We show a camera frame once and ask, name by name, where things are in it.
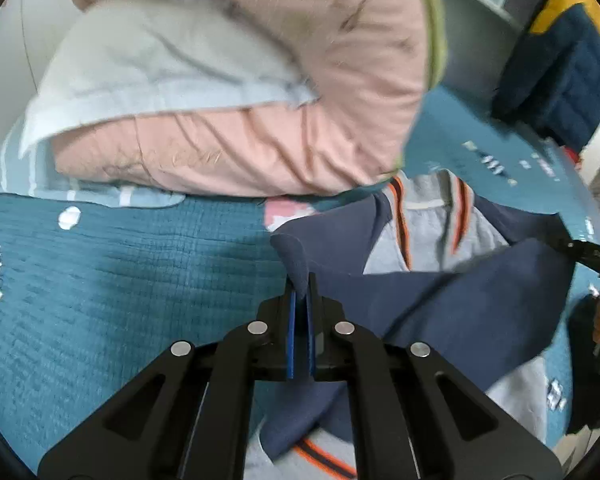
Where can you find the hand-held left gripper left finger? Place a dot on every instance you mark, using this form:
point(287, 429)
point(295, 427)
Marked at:
point(291, 340)

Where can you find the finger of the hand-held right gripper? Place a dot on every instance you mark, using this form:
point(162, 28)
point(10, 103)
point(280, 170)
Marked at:
point(585, 252)

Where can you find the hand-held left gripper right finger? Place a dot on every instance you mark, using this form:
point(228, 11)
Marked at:
point(311, 340)

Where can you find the navy and grey sweatshirt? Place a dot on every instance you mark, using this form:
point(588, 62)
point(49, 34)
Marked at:
point(430, 300)

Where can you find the navy and yellow quilted jacket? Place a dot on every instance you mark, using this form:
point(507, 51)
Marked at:
point(560, 75)

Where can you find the teal quilted blanket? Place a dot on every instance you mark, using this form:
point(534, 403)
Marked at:
point(105, 285)

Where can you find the pink quilt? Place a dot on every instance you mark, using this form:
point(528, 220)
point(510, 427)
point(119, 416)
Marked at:
point(305, 60)

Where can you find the pale blue pillow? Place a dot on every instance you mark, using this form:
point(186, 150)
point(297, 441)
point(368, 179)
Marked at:
point(155, 60)

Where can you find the light blue striped sheet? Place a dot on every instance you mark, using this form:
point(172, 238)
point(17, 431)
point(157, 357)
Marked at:
point(10, 170)

